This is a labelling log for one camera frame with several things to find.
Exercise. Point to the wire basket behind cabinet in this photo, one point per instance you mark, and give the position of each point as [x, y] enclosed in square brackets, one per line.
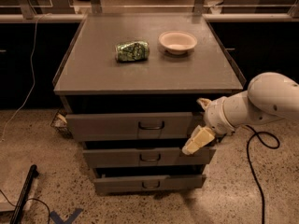
[59, 124]

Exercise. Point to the grey top drawer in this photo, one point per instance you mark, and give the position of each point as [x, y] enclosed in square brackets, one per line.
[133, 126]

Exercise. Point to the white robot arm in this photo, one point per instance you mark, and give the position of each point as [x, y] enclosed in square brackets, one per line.
[269, 97]

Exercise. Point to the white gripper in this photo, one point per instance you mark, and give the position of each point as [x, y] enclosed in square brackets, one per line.
[214, 115]

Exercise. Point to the crushed green soda can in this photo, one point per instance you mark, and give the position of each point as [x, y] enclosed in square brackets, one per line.
[132, 51]

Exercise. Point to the long dark lab bench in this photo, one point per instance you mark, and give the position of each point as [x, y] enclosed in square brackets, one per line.
[37, 62]

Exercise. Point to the white paper bowl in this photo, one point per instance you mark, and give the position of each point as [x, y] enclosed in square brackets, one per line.
[177, 42]

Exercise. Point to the grey middle drawer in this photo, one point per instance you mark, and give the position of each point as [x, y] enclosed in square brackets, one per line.
[135, 157]

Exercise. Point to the grey metal drawer cabinet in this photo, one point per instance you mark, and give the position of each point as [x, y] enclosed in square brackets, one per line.
[142, 103]

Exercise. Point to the grey drawer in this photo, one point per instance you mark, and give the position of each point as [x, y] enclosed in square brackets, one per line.
[106, 185]
[133, 126]
[135, 157]

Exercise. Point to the black bar on floor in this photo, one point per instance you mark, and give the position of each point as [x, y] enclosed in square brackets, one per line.
[32, 174]

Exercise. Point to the grey bottom drawer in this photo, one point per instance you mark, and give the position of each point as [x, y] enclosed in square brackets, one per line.
[106, 185]

